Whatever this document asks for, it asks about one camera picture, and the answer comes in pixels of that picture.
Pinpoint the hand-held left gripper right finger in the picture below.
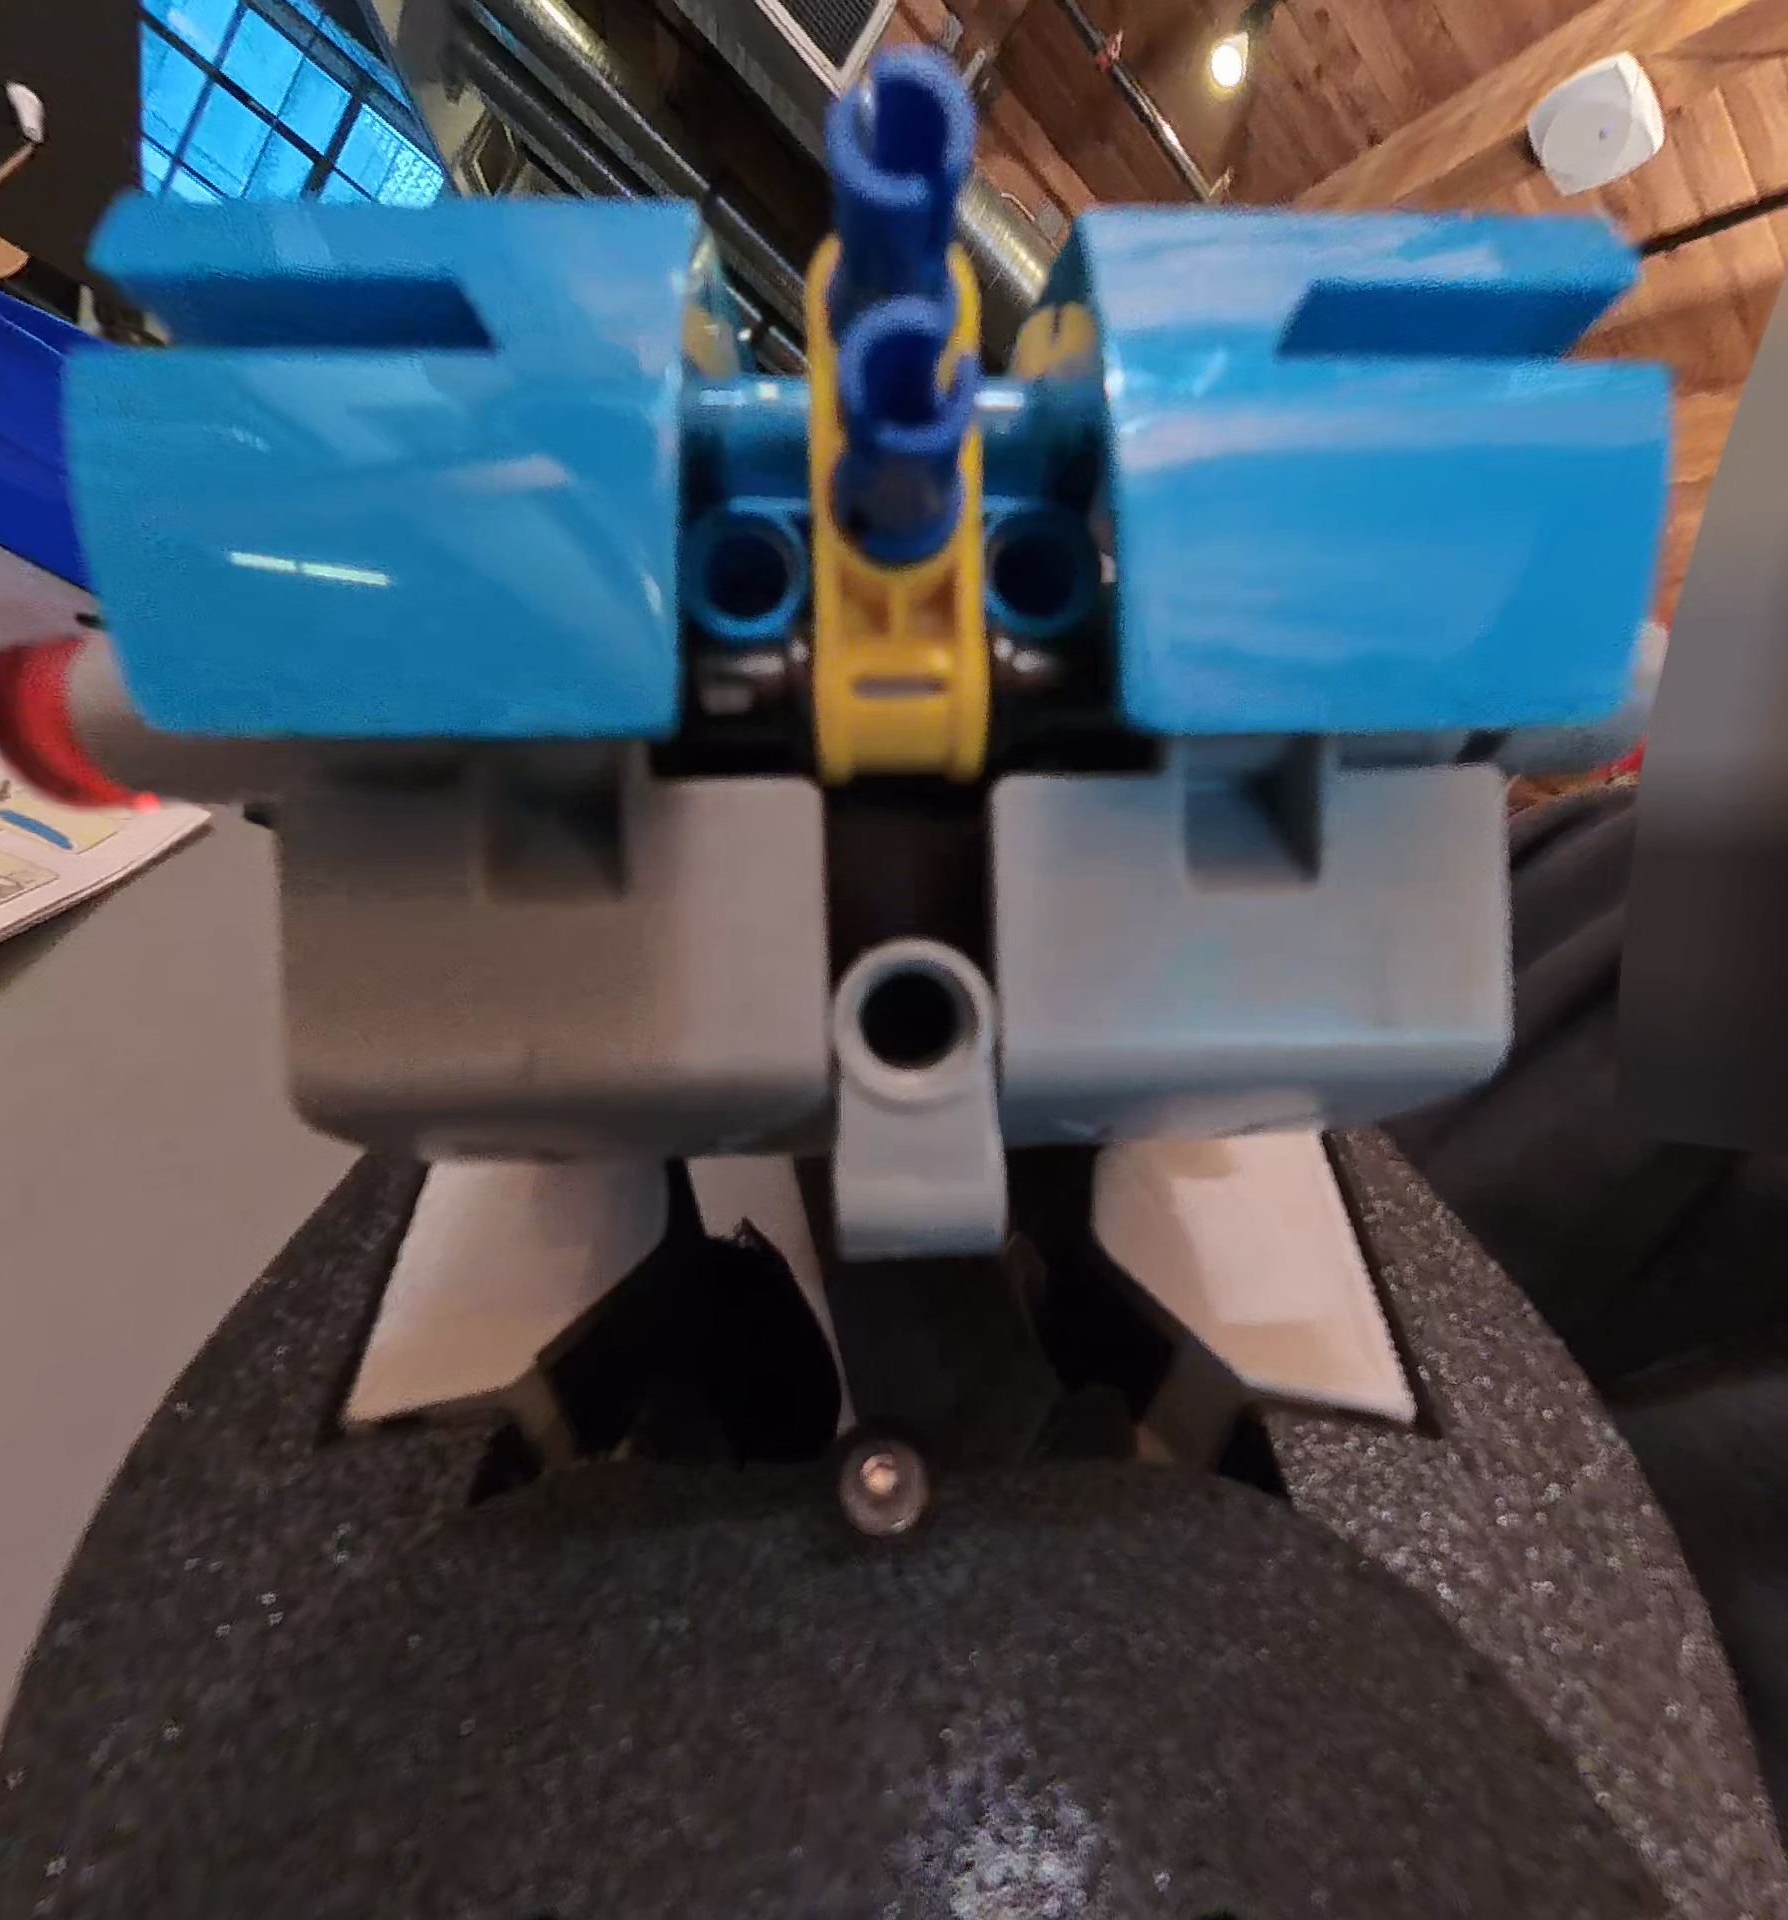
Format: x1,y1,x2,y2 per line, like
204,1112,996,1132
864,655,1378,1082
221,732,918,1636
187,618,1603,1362
1092,1130,1421,1470

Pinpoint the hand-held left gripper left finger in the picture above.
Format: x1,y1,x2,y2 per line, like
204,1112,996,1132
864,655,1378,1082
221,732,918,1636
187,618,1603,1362
343,1157,677,1465

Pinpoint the grey blue toy brick model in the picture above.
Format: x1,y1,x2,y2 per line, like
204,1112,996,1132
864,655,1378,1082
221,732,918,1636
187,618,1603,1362
0,46,1679,1265

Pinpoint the open instruction booklet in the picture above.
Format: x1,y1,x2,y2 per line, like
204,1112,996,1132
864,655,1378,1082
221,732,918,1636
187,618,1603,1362
0,696,215,986

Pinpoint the white ceiling speaker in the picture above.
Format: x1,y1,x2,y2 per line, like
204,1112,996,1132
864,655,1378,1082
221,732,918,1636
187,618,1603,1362
1525,52,1667,195

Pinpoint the glass window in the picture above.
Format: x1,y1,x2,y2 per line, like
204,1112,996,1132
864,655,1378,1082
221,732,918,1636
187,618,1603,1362
136,0,450,207

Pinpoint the white air vent grille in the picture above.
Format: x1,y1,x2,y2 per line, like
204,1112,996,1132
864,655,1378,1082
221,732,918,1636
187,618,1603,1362
747,0,899,93

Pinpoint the dark flat board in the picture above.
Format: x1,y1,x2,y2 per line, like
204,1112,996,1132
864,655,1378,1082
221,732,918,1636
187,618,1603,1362
0,0,140,304

